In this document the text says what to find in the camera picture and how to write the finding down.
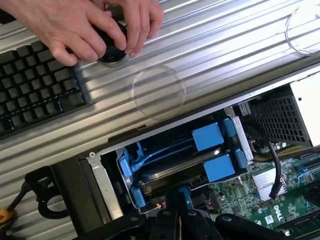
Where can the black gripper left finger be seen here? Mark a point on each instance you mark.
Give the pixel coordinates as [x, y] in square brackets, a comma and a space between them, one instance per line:
[162, 225]

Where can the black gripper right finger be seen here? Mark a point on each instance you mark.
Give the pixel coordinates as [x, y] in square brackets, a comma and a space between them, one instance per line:
[200, 225]

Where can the blue plastic disk carrier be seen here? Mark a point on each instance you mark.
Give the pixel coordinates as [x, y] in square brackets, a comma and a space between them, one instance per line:
[207, 136]

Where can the person's left hand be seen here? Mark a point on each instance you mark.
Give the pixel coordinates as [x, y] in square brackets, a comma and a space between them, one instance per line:
[142, 20]

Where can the person's right hand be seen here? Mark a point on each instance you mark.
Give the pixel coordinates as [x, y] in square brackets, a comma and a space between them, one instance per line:
[62, 27]

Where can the green motherboard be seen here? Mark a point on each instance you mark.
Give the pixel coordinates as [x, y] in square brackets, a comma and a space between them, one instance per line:
[240, 200]

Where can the silver finned heat sink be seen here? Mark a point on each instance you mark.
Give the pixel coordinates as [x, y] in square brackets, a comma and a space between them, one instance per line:
[262, 180]

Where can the open grey PC case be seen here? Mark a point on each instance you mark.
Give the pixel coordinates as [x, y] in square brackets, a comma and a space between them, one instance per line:
[100, 180]

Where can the black RAM slot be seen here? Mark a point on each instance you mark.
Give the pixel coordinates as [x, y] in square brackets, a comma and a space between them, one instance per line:
[300, 228]

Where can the blue drive caddy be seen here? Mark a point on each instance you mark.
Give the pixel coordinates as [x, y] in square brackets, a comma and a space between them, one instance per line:
[241, 130]

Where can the clear round plastic lid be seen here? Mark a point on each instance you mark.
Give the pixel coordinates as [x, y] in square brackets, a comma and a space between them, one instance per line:
[158, 92]
[305, 27]

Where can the grey power supply unit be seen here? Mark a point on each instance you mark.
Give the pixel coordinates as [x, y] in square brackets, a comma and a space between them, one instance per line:
[307, 105]

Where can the black keyboard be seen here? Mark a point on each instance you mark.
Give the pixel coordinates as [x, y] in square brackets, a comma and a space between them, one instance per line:
[37, 87]

